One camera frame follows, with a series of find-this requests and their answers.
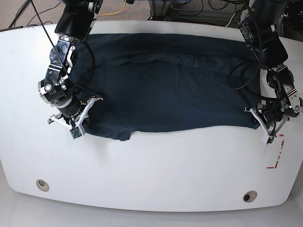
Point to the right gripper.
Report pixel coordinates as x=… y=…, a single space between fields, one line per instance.
x=72 y=109

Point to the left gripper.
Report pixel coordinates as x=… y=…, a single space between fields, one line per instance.
x=271 y=118

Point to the dark blue t-shirt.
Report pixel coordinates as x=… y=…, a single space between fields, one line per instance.
x=167 y=82

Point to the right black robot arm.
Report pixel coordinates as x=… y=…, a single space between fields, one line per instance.
x=58 y=88

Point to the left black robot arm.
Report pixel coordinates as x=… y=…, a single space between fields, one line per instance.
x=258 y=27

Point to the red tape rectangle marking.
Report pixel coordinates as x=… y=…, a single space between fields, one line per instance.
x=273 y=152

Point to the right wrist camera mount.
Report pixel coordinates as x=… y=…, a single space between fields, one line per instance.
x=78 y=118

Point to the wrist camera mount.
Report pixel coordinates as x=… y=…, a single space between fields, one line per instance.
x=271 y=129
x=78 y=118

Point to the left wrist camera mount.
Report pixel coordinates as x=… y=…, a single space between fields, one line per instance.
x=271 y=129

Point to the left table cable grommet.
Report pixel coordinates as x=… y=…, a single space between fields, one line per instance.
x=42 y=185

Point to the table cable grommet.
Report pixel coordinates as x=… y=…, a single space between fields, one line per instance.
x=42 y=185
x=250 y=196

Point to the right table cable grommet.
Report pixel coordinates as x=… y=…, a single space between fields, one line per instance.
x=250 y=196

